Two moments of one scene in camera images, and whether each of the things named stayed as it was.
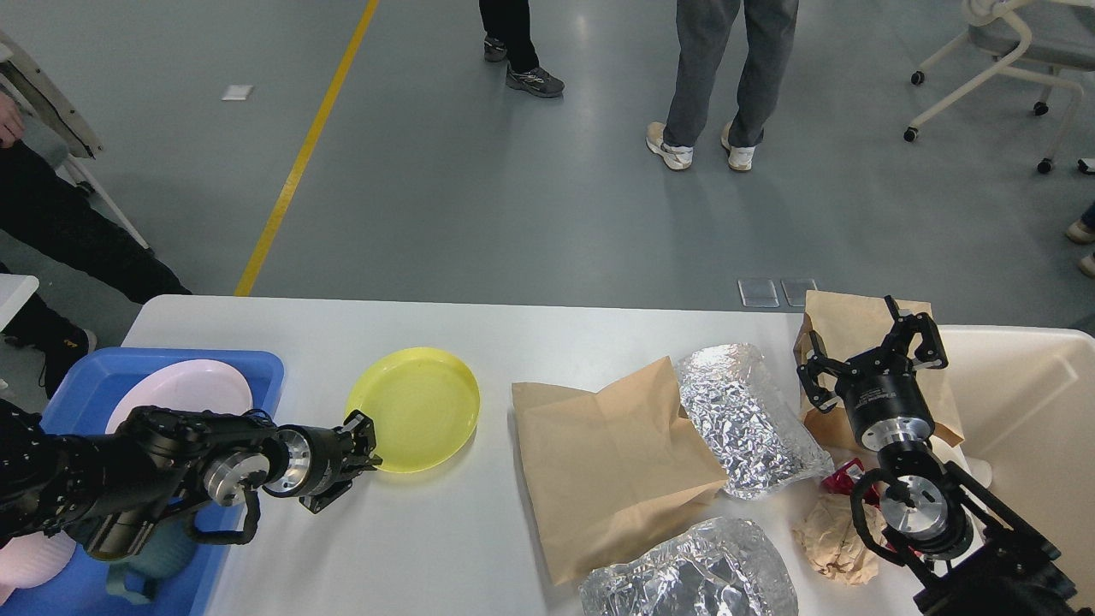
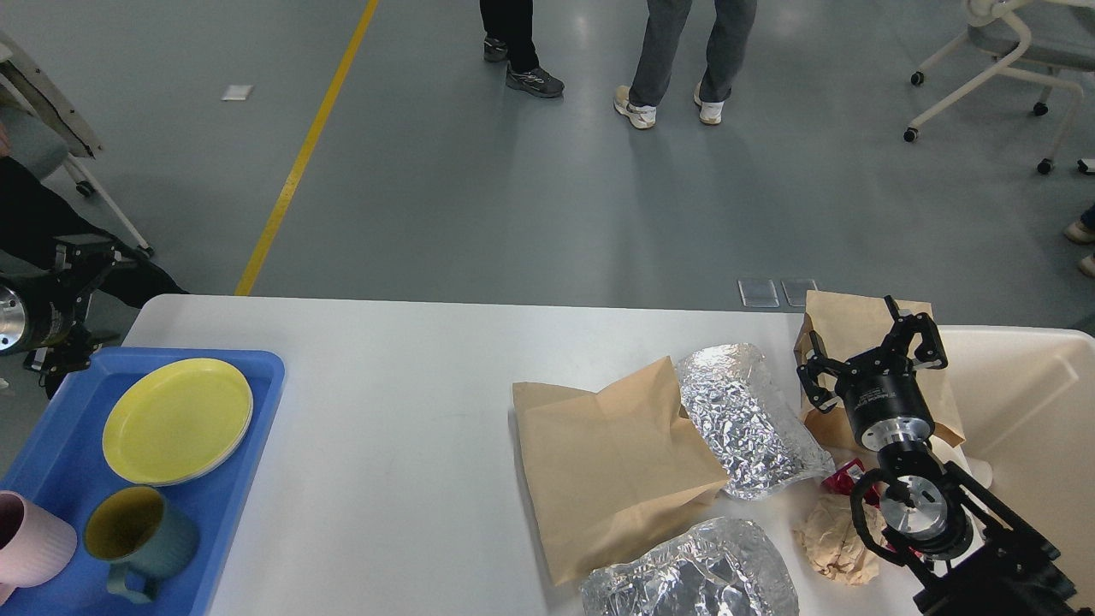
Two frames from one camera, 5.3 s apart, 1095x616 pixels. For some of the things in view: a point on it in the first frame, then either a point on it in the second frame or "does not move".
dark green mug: x=168 y=550 does not move
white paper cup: x=976 y=468 does not move
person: x=705 y=28 -> x=652 y=81
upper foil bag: x=761 y=448 does not move
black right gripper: x=883 y=398 does not move
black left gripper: x=316 y=457 -> x=37 y=309
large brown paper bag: x=619 y=473 does not move
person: x=1082 y=231 does not move
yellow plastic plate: x=424 y=404 -> x=178 y=422
